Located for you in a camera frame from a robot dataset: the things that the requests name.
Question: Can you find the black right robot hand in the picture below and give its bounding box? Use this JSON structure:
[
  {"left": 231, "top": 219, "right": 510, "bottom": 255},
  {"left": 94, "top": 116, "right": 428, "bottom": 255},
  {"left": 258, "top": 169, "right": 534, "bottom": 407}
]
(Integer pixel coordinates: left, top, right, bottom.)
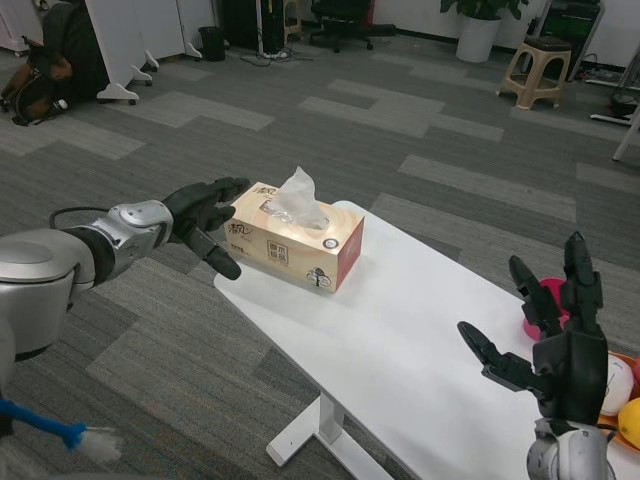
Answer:
[{"left": 457, "top": 230, "right": 609, "bottom": 426}]

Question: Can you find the beige plastic stool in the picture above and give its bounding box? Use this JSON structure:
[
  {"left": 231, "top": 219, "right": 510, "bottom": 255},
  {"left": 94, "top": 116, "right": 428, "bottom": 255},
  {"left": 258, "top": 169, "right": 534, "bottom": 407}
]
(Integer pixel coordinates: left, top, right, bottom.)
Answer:
[{"left": 498, "top": 37, "right": 573, "bottom": 110}]

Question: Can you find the white storage cabinet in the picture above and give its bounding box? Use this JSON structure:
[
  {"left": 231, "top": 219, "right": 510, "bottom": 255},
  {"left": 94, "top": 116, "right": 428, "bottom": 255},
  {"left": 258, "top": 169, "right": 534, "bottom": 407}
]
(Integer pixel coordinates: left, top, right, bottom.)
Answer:
[{"left": 0, "top": 0, "right": 49, "bottom": 54}]

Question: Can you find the brown backpack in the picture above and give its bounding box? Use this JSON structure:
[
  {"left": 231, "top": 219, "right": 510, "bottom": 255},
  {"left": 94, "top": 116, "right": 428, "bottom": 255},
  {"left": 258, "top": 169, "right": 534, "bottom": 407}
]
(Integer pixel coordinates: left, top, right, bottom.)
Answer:
[{"left": 0, "top": 34, "right": 69, "bottom": 126}]

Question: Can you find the black rack with green light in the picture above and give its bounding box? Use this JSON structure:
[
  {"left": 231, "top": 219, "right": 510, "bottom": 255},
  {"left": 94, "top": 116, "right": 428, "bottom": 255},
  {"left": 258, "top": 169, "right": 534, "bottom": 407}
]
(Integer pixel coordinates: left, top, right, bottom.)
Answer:
[{"left": 537, "top": 0, "right": 604, "bottom": 51}]

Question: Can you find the yellow lemon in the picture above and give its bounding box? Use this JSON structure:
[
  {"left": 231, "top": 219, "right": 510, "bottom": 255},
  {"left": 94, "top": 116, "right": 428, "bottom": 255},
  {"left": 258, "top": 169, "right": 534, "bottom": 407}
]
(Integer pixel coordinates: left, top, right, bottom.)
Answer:
[{"left": 618, "top": 397, "right": 640, "bottom": 441}]

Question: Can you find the black office chair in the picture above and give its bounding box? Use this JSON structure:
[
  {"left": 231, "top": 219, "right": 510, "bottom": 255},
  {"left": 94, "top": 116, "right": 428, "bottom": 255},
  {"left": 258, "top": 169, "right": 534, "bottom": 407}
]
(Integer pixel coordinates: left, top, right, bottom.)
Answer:
[{"left": 308, "top": 0, "right": 399, "bottom": 54}]

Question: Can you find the black waste bin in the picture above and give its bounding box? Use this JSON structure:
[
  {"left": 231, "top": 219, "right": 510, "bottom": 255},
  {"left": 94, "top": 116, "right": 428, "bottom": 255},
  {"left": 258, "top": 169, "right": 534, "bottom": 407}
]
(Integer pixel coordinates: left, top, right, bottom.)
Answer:
[{"left": 198, "top": 25, "right": 227, "bottom": 62}]

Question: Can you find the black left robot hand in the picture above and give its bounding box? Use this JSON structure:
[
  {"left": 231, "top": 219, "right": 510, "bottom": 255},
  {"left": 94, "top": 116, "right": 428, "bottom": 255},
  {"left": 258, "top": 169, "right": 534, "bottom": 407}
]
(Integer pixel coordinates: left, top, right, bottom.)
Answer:
[{"left": 162, "top": 177, "right": 251, "bottom": 281}]

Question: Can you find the black computer tower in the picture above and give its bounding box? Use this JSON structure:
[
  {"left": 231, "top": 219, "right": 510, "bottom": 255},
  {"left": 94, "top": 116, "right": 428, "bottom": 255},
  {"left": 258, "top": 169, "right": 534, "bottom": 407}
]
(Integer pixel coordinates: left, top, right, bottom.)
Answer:
[{"left": 222, "top": 0, "right": 289, "bottom": 51}]

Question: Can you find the beige tissue box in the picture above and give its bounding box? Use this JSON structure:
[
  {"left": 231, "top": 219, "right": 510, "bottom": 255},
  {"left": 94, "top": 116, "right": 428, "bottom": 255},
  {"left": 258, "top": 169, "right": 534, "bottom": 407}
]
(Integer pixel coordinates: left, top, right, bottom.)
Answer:
[{"left": 223, "top": 166, "right": 366, "bottom": 294}]

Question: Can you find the white table leg frame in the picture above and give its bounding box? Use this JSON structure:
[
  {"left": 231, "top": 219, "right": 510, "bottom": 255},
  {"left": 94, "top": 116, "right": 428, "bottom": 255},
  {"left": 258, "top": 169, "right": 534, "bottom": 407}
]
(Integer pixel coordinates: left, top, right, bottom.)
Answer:
[{"left": 265, "top": 392, "right": 416, "bottom": 480}]

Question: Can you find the white plant pot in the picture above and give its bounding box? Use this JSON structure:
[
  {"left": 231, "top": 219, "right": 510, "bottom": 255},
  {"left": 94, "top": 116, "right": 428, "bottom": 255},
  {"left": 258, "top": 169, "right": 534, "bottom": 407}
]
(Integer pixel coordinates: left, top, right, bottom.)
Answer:
[{"left": 455, "top": 17, "right": 502, "bottom": 64}]

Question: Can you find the white office desk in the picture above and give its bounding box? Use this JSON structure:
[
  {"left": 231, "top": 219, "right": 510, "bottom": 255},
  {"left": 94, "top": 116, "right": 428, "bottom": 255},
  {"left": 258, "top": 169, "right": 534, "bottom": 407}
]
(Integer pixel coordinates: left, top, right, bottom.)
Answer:
[{"left": 612, "top": 107, "right": 640, "bottom": 161}]

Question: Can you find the person in dark clothes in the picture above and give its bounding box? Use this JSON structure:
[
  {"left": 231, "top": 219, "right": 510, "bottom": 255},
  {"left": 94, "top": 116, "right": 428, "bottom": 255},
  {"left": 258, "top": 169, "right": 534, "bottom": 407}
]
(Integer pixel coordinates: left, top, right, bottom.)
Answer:
[{"left": 42, "top": 0, "right": 109, "bottom": 101}]

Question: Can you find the orange plate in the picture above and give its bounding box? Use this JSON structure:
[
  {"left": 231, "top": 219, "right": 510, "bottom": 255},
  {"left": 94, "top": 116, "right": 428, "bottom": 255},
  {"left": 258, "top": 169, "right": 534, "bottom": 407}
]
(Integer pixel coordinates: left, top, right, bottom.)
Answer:
[{"left": 605, "top": 351, "right": 640, "bottom": 457}]

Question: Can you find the white computer mouse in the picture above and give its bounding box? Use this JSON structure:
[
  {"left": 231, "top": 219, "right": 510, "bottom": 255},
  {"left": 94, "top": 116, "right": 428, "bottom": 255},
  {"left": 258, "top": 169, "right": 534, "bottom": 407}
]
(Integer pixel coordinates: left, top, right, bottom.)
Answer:
[{"left": 599, "top": 354, "right": 635, "bottom": 416}]

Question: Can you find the pink plastic cup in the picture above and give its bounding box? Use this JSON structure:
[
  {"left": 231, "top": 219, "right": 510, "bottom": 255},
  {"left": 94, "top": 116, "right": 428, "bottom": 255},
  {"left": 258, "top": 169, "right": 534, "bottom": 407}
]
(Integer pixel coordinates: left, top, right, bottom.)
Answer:
[{"left": 521, "top": 277, "right": 576, "bottom": 341}]

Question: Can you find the white partition panel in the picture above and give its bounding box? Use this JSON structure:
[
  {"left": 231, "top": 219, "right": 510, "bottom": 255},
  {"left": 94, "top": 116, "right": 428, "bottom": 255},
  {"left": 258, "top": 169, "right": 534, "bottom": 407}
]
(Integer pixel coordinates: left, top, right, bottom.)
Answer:
[{"left": 84, "top": 0, "right": 204, "bottom": 106}]

